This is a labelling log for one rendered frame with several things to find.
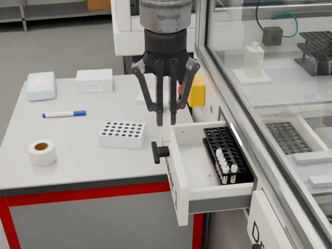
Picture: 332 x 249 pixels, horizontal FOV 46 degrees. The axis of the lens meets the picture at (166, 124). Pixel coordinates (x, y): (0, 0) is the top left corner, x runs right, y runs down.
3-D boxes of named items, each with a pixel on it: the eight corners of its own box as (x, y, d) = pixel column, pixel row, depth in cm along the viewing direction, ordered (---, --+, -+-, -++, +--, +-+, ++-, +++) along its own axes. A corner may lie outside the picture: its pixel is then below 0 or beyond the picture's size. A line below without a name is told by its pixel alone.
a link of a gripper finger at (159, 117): (162, 104, 76) (147, 105, 75) (162, 126, 78) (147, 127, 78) (161, 100, 77) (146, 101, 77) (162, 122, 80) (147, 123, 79)
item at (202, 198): (186, 215, 80) (187, 193, 77) (168, 144, 102) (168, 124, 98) (368, 196, 85) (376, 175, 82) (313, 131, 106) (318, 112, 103)
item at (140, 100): (136, 103, 134) (135, 100, 133) (142, 92, 141) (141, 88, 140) (172, 107, 132) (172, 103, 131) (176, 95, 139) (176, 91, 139)
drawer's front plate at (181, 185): (179, 228, 79) (180, 186, 73) (160, 145, 104) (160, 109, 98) (187, 227, 80) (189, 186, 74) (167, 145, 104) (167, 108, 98)
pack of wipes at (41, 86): (56, 99, 137) (54, 87, 135) (27, 102, 135) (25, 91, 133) (55, 80, 149) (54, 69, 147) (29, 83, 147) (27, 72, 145)
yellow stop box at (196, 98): (187, 107, 116) (188, 86, 112) (183, 96, 122) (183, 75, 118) (204, 106, 117) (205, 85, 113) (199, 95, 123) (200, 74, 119)
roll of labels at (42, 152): (28, 167, 105) (25, 155, 103) (32, 151, 111) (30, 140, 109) (55, 165, 106) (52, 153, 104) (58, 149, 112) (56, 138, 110)
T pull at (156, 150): (154, 165, 84) (154, 160, 83) (150, 145, 90) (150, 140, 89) (171, 164, 84) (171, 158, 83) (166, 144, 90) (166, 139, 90)
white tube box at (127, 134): (99, 145, 113) (97, 135, 111) (106, 130, 120) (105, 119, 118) (141, 148, 112) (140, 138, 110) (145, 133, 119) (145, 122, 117)
